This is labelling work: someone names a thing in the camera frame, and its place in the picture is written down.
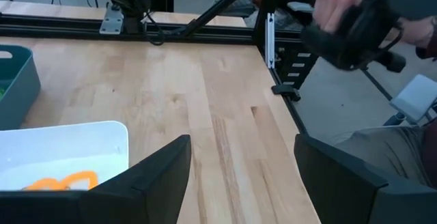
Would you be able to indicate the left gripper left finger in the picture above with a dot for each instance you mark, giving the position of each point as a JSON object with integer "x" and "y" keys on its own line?
{"x": 136, "y": 200}

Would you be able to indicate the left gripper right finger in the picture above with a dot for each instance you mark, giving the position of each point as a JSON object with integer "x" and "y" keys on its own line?
{"x": 341, "y": 190}

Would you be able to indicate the person's forearm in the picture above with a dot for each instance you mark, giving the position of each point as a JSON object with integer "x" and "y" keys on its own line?
{"x": 414, "y": 29}

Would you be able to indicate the person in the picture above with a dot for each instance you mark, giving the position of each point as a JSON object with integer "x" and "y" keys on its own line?
{"x": 375, "y": 152}

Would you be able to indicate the white plastic bin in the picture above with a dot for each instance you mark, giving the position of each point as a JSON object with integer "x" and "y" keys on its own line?
{"x": 51, "y": 149}

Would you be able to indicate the black table edge clamp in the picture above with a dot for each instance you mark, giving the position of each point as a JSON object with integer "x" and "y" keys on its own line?
{"x": 285, "y": 91}

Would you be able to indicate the light grey chair armrest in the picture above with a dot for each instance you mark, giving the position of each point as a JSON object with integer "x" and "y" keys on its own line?
{"x": 414, "y": 97}

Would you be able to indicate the teal plastic bin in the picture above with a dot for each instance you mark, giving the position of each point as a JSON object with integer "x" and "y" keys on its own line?
{"x": 20, "y": 91}

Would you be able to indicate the person's hand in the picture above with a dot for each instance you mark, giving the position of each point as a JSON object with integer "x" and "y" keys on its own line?
{"x": 333, "y": 9}

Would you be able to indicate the silver mounting bracket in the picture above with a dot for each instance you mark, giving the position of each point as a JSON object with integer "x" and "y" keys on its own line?
{"x": 111, "y": 20}

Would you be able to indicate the black aluminium table frame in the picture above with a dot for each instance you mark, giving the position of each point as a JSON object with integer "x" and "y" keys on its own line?
{"x": 68, "y": 29}

